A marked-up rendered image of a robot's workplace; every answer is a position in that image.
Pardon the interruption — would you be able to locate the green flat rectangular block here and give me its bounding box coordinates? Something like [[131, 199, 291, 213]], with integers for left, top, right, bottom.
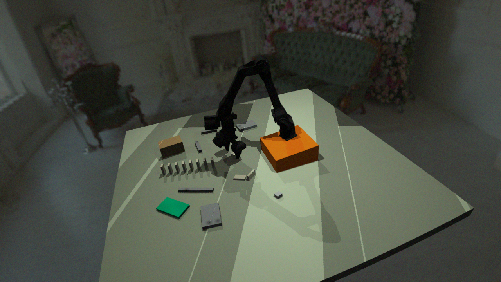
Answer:
[[156, 197, 190, 219]]

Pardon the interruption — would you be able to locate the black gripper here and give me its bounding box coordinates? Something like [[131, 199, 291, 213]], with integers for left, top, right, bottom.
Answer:
[[221, 127, 246, 159]]

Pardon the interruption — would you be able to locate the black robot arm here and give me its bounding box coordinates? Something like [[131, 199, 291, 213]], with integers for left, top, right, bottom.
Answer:
[[204, 56, 297, 148]]

